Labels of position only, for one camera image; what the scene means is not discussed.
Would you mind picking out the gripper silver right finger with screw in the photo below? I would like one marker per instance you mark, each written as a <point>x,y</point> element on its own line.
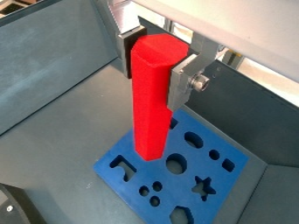
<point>187,76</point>

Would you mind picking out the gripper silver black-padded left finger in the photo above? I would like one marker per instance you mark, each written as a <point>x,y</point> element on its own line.
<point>127,28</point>

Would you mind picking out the red hexagonal prism block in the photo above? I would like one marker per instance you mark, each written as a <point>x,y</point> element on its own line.
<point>154,55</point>

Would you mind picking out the blue foam shape-sorter board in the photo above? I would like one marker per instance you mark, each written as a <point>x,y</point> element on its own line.
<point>181,188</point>

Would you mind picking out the black curved cradle stand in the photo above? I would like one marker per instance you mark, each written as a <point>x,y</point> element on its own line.
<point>16,207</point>

